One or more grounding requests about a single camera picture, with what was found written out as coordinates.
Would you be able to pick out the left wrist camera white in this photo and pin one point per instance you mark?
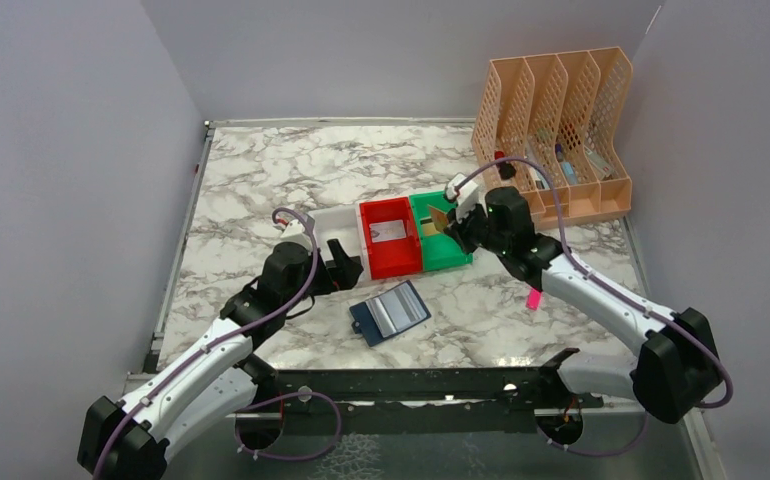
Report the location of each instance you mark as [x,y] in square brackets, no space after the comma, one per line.
[295,232]

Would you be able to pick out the silver card in red bin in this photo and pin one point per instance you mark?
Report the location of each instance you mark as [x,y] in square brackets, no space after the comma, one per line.
[386,231]

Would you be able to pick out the navy blue card holder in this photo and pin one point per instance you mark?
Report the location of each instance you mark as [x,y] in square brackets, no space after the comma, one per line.
[388,314]

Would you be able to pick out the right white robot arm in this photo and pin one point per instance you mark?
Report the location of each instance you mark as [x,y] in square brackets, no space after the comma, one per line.
[672,364]

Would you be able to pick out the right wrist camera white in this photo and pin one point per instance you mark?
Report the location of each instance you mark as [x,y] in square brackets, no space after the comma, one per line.
[463,194]

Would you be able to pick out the gold VIP card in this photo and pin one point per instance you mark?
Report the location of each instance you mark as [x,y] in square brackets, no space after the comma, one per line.
[438,218]

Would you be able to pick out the peach file organizer rack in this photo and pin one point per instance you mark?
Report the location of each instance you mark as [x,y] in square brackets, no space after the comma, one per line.
[558,102]

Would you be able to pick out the green plastic bin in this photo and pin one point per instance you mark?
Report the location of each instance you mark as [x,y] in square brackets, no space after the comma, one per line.
[438,251]

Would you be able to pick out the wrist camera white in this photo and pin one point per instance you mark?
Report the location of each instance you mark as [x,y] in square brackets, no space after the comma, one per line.
[463,194]
[295,232]

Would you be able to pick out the grey stapler in rack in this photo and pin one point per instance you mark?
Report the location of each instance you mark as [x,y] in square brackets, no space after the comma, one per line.
[603,169]

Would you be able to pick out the gold card in green bin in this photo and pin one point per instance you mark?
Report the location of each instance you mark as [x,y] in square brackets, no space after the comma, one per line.
[427,228]

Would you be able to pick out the white plastic bin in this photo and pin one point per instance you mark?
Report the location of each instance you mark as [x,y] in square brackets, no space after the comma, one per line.
[341,223]

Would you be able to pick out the red plastic bin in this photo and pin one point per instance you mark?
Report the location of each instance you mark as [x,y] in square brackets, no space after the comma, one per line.
[393,258]

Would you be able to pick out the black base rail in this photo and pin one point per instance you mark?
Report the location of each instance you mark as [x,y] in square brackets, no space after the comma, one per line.
[422,401]

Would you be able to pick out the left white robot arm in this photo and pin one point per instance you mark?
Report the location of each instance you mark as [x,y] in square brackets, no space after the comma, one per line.
[136,437]

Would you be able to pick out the red black stamp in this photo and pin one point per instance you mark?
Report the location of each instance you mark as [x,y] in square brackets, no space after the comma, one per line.
[506,171]

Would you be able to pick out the pink highlighter pen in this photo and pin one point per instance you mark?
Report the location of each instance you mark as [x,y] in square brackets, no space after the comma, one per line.
[534,299]

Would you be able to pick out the clear pen pack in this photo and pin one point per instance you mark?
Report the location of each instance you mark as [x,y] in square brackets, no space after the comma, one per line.
[539,172]

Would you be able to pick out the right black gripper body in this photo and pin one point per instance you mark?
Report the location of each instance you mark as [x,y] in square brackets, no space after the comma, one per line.
[498,243]

